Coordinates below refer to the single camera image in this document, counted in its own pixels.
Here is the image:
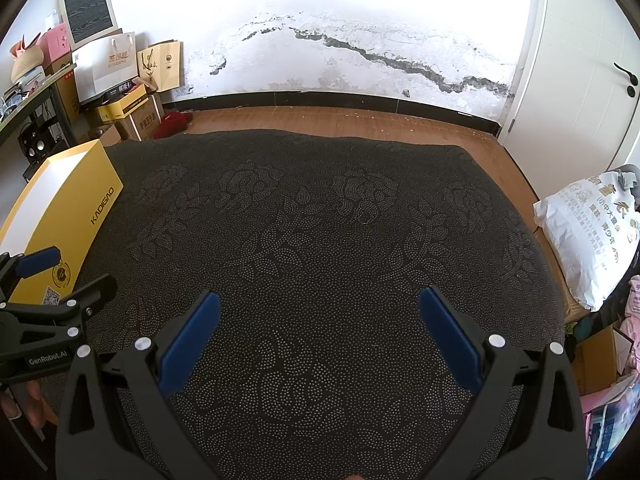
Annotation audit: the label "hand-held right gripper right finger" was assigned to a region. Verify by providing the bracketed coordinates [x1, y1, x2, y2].
[417, 286, 588, 480]

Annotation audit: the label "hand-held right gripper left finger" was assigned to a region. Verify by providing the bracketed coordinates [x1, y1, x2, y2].
[54, 290, 222, 480]

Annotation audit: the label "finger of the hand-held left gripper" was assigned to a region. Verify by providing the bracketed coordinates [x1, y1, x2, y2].
[0, 245, 62, 288]
[47, 274, 118, 333]

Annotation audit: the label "yellow box with white interior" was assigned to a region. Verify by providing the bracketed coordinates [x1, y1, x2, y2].
[0, 140, 125, 307]

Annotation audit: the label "person's left hand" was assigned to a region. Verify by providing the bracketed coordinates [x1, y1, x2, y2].
[0, 377, 58, 431]

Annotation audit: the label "black desktop speaker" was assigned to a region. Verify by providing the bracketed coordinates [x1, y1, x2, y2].
[17, 125, 53, 163]

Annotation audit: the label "open cardboard box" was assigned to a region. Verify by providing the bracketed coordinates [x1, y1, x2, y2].
[87, 124, 123, 147]

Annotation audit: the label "plain cardboard box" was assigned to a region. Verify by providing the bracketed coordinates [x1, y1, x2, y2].
[570, 327, 621, 396]

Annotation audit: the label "dark patterned table cloth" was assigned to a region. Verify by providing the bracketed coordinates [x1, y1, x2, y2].
[37, 129, 568, 480]

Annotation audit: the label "white printed plastic bag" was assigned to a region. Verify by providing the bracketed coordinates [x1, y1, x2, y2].
[532, 170, 640, 311]

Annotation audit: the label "pink and blue package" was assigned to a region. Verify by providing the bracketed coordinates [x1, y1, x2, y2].
[582, 375, 636, 441]

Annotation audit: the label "yellow cardboard box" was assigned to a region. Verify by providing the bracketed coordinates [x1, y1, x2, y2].
[96, 91, 153, 123]

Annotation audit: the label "brown cardboard box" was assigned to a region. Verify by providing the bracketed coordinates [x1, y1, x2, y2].
[125, 95, 166, 142]

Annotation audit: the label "red cloth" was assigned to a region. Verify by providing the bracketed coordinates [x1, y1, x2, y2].
[152, 111, 193, 140]

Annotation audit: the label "flat black box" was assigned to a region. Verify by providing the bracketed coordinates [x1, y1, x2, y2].
[95, 80, 148, 102]

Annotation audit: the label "white paper bag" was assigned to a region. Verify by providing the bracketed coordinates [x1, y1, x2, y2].
[71, 31, 138, 103]

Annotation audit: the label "pink box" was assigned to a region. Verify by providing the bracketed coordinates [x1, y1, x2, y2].
[37, 22, 73, 66]

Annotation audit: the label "grey cloth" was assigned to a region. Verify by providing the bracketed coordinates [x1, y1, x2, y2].
[607, 162, 640, 191]

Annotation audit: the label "white framed board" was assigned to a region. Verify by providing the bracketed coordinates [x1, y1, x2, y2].
[56, 0, 120, 46]

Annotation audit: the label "white door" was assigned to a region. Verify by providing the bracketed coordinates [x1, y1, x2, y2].
[497, 0, 640, 173]

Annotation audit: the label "black metal frame desk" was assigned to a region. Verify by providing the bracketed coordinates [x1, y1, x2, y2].
[0, 62, 78, 153]

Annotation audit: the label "black door handle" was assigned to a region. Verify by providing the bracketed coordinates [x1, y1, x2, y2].
[614, 62, 639, 98]

